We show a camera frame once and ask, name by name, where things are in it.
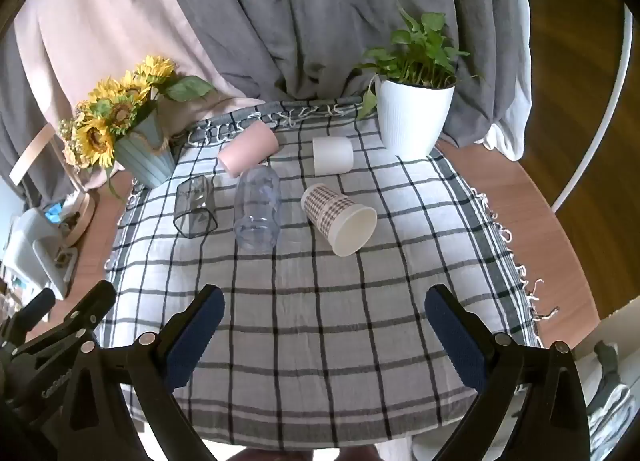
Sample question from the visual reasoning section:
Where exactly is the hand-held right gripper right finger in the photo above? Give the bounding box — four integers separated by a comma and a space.
424, 284, 592, 461

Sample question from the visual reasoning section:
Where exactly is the grey curtain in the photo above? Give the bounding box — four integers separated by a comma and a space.
0, 0, 531, 202

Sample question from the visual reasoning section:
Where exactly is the dark tinted glass cup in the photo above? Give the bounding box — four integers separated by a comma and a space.
172, 175, 218, 239

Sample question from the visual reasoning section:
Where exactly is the white cup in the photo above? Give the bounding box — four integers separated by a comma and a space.
312, 136, 355, 177

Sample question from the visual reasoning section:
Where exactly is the clear plastic cup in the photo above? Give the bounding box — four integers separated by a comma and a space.
233, 164, 282, 254

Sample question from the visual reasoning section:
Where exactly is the green plant in white pot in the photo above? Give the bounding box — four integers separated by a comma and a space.
352, 4, 483, 162

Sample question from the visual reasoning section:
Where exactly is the checked grey white tablecloth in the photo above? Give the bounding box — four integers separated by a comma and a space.
102, 96, 561, 447

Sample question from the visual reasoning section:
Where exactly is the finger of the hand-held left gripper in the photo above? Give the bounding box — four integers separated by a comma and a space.
10, 281, 117, 378
0, 288, 57, 343

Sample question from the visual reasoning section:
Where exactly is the white curved tube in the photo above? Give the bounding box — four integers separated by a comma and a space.
550, 4, 635, 214

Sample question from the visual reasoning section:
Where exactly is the sunflower bouquet in blue pot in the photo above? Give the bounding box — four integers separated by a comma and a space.
57, 55, 217, 202

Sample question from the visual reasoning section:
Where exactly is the pile of grey clothes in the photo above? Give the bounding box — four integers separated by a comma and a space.
585, 341, 640, 442

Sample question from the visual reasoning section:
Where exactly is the houndstooth paper cup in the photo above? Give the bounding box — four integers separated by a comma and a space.
300, 182, 378, 258

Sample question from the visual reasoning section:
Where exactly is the pink cup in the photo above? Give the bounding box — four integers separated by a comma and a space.
216, 120, 280, 179

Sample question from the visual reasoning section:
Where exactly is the pink curtain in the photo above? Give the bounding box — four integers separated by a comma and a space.
12, 0, 266, 192

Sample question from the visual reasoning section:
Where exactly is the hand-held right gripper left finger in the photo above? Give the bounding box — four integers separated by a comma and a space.
62, 285, 226, 461

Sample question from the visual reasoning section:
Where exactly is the white appliance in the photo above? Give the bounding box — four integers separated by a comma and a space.
5, 208, 78, 299

